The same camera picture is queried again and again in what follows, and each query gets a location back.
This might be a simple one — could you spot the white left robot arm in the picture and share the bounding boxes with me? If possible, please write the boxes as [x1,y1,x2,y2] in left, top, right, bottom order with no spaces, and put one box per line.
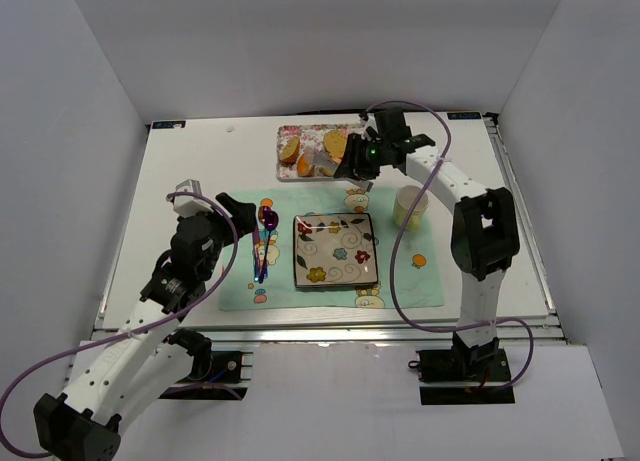
[34,192,257,460]

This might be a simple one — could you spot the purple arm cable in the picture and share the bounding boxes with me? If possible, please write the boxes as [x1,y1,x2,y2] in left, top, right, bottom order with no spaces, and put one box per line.
[359,99,535,388]
[0,190,241,457]

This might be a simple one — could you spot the mint green cartoon placemat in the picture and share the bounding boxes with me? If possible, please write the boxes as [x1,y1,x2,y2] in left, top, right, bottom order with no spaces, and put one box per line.
[214,185,444,312]

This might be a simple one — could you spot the large brown bread slice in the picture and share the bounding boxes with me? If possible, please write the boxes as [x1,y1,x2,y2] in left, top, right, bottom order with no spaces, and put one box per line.
[323,129,348,163]

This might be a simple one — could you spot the blue label sticker right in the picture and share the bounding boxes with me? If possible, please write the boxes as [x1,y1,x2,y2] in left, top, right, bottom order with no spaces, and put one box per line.
[447,111,483,121]

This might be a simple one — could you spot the floral rectangular tray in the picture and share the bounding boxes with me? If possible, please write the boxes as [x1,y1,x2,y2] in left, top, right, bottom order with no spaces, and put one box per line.
[276,123,363,181]

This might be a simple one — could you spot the blue label sticker left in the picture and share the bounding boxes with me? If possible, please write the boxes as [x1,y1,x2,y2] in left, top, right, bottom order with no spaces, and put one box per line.
[151,120,186,130]

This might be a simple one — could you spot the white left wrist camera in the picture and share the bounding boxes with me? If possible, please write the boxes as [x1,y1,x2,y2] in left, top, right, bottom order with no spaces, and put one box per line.
[167,179,210,218]

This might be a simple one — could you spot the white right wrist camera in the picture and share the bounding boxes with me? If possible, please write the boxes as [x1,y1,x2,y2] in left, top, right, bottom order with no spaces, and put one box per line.
[359,111,380,142]

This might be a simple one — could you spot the iridescent purple knife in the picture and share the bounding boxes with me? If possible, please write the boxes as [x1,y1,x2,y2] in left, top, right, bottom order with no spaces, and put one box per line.
[251,223,261,282]

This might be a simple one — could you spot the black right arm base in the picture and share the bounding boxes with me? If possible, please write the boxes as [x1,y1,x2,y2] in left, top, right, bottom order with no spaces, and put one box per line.
[407,349,511,385]

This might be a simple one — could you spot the square floral plate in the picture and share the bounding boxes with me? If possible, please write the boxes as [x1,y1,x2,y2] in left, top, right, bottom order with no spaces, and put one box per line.
[293,212,379,290]

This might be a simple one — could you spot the brown bread slice left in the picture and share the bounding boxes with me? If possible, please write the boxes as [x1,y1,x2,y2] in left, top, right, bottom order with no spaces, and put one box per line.
[279,136,300,165]

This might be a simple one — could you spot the round scored bread bun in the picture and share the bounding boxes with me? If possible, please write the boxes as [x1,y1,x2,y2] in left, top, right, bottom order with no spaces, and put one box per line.
[319,162,338,177]

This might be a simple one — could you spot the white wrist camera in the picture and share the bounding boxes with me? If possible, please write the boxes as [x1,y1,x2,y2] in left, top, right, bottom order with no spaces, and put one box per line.
[359,111,380,142]
[167,179,210,218]

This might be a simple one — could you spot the metal serving tongs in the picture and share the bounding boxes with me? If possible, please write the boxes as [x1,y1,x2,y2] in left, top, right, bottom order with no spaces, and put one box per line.
[310,150,374,192]

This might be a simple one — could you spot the iridescent purple spoon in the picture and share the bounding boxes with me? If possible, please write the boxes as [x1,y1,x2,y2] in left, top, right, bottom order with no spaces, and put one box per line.
[258,207,279,283]

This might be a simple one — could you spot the blue label sticker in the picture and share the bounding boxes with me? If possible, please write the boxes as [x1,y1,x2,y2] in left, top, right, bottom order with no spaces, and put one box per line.
[447,111,483,121]
[151,120,186,130]

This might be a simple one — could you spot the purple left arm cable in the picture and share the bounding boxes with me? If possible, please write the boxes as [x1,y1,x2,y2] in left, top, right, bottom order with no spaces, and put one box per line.
[0,190,241,457]

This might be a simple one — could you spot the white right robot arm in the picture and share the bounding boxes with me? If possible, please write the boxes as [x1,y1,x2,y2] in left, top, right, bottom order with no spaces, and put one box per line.
[334,108,520,366]

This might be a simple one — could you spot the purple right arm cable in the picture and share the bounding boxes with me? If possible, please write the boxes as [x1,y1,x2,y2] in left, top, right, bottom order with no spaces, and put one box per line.
[359,99,535,388]

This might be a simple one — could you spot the pale yellow mug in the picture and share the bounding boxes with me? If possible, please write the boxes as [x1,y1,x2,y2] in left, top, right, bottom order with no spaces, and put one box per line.
[392,185,429,232]

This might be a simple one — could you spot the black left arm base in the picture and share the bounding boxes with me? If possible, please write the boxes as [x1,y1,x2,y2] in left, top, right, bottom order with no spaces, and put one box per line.
[163,328,253,385]

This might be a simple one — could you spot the orange oval bread roll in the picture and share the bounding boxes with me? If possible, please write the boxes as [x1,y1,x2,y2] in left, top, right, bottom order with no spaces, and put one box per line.
[296,153,315,178]

